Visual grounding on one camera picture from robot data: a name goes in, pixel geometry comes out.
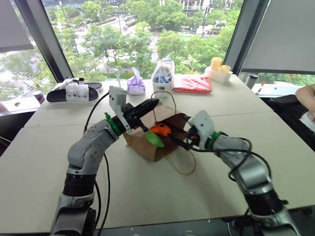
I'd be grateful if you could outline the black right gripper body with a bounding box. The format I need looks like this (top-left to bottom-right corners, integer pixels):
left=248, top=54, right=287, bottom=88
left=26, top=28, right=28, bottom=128
left=186, top=125, right=201, bottom=148

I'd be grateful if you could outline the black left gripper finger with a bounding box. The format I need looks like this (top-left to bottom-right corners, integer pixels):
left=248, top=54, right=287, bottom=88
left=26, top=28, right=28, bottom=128
left=135, top=104, right=157, bottom=117
left=133, top=98, right=160, bottom=110

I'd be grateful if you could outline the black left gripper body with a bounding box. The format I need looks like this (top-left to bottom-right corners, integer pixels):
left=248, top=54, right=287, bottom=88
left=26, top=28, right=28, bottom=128
left=120, top=103, right=144, bottom=130

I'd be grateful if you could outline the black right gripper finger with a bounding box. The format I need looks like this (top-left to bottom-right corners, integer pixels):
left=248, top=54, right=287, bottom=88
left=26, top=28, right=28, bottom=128
left=168, top=133, right=191, bottom=151
left=171, top=123, right=190, bottom=135

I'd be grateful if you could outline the orange carrot plush toy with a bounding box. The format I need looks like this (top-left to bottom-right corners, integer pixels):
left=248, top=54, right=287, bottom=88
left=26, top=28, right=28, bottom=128
left=145, top=122, right=173, bottom=148

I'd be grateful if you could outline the clear bag with dark items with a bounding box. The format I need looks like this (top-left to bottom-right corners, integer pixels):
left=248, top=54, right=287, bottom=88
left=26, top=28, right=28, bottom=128
left=151, top=58, right=176, bottom=99

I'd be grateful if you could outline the brown paper bag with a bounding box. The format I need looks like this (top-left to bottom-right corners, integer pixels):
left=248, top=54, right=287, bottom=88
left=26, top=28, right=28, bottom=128
left=122, top=90, right=197, bottom=176

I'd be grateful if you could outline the red plastic bag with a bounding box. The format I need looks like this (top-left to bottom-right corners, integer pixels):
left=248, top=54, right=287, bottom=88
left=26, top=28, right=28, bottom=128
left=171, top=74, right=213, bottom=94

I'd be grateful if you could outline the white cup holder tray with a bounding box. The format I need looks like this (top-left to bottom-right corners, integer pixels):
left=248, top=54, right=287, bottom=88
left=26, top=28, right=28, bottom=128
left=203, top=65, right=233, bottom=85

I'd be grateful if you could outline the tall pale yellow cup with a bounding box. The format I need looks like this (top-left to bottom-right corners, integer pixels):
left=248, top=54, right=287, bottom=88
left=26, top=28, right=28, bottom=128
left=210, top=57, right=223, bottom=72

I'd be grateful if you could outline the grey tumbler with black lid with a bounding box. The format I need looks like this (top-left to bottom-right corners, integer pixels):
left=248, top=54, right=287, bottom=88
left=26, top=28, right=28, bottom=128
left=246, top=73, right=259, bottom=90

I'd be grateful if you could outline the red and white paper cup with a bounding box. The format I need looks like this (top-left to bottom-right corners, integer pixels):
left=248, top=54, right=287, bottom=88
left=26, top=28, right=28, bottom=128
left=31, top=90, right=46, bottom=105

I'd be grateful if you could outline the black office chair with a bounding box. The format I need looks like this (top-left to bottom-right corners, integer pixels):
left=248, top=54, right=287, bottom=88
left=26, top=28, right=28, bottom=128
left=267, top=94, right=315, bottom=149

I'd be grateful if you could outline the dark window pillar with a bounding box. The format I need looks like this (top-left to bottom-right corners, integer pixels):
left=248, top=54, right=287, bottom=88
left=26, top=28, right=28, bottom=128
left=223, top=0, right=272, bottom=75
left=13, top=0, right=74, bottom=84

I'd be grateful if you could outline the person's white garment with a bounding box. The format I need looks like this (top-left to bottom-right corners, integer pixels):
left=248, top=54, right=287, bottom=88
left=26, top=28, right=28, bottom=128
left=298, top=110, right=315, bottom=127

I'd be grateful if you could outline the grey roller blind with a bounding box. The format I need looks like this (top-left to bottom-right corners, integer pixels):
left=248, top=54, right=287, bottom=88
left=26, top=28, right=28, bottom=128
left=241, top=0, right=315, bottom=75
left=0, top=0, right=35, bottom=53

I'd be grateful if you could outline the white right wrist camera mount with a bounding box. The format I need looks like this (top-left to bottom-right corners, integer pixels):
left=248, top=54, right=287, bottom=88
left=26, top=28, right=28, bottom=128
left=188, top=110, right=215, bottom=149

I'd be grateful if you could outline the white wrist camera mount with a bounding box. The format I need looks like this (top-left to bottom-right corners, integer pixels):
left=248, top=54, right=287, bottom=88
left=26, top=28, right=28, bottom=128
left=108, top=85, right=131, bottom=134
left=188, top=110, right=215, bottom=149

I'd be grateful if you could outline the purple drawstring pouch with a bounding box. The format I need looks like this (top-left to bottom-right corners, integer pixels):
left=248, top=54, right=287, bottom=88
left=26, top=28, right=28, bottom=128
left=126, top=74, right=146, bottom=96

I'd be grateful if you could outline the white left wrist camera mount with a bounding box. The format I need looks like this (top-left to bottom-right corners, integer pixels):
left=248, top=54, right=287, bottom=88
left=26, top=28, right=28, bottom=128
left=108, top=85, right=131, bottom=134

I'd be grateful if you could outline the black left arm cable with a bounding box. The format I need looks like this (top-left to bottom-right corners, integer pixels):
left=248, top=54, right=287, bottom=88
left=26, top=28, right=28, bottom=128
left=83, top=91, right=111, bottom=236

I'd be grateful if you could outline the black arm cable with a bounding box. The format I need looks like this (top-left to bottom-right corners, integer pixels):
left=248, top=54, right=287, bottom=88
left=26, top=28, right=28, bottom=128
left=186, top=136, right=289, bottom=222
left=83, top=91, right=111, bottom=236

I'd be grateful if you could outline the black slipper with white strap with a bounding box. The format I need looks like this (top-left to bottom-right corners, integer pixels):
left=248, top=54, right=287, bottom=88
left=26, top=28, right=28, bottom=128
left=85, top=82, right=103, bottom=93
left=46, top=86, right=99, bottom=104

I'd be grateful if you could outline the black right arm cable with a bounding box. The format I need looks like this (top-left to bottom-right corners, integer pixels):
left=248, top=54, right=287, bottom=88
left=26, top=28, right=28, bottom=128
left=186, top=136, right=289, bottom=222

